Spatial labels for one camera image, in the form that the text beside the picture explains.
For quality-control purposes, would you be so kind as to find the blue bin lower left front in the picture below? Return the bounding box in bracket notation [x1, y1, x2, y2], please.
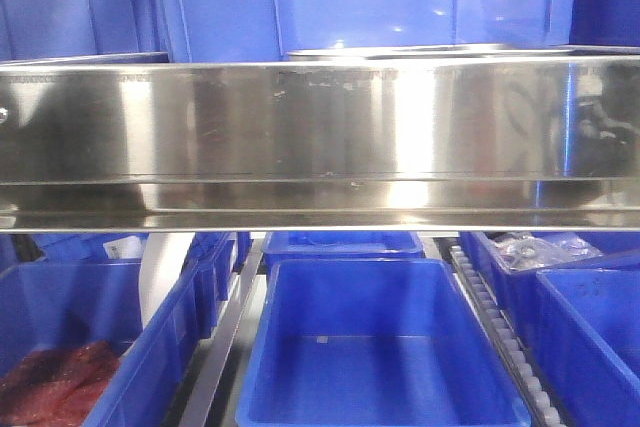
[1, 261, 200, 426]

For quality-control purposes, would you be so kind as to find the red mesh bag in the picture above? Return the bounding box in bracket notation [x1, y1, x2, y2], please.
[1, 341, 120, 426]

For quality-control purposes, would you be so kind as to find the blue bin lower right front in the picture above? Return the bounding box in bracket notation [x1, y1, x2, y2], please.
[534, 269, 639, 426]

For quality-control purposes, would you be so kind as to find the blue bin lower left back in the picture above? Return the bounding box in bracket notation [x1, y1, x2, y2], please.
[31, 232, 251, 339]

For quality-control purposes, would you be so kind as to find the grey metal divider rail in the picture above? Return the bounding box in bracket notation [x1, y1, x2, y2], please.
[163, 239, 266, 426]

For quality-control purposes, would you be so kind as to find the stainless steel shelf front rail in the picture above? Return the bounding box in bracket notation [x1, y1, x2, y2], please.
[1, 49, 639, 232]

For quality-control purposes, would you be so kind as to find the clear bag of metal parts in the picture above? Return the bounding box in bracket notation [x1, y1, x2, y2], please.
[492, 232, 603, 272]

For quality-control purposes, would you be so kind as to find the white roller track right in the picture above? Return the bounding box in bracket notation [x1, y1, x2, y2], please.
[449, 243, 565, 427]

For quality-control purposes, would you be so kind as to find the blue bin lower centre front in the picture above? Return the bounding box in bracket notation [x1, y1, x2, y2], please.
[235, 259, 532, 426]

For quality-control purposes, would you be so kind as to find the blue bin upper left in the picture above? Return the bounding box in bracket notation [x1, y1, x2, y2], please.
[1, 0, 166, 61]

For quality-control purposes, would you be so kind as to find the blue bin lower right back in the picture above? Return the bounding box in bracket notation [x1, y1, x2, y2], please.
[459, 231, 639, 347]

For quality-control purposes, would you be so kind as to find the blue bin lower centre back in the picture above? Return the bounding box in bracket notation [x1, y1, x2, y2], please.
[262, 231, 425, 267]

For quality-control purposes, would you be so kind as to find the silver metal tray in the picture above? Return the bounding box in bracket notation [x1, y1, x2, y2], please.
[286, 43, 575, 61]

